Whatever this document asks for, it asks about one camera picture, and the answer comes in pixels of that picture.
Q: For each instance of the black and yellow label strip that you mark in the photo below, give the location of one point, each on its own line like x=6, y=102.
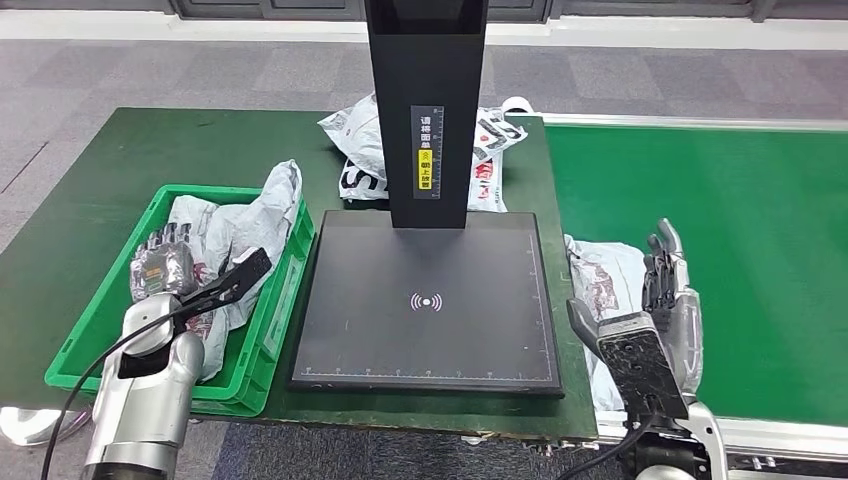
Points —
x=427, y=152

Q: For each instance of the green conveyor belt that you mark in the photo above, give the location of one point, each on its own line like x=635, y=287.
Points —
x=762, y=232

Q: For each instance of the green plastic crate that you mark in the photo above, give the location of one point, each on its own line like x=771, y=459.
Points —
x=99, y=318

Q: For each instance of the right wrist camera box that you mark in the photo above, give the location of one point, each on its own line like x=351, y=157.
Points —
x=639, y=364

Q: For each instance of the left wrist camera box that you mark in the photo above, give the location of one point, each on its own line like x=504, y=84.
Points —
x=245, y=265

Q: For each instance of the dark window frame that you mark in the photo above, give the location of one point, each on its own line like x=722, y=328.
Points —
x=265, y=8

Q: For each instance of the black inbound scanner machine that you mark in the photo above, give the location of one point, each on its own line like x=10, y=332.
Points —
x=430, y=66

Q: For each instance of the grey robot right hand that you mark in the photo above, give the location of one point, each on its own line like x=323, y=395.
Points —
x=686, y=331

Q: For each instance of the metal barrier stanchion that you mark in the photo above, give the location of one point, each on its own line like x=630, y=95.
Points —
x=33, y=427

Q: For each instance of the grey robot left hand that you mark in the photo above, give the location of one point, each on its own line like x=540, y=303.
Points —
x=162, y=268

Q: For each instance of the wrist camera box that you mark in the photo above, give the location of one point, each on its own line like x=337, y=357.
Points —
x=639, y=364
x=245, y=265

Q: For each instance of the white printed plastic bag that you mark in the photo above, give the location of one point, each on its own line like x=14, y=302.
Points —
x=354, y=132

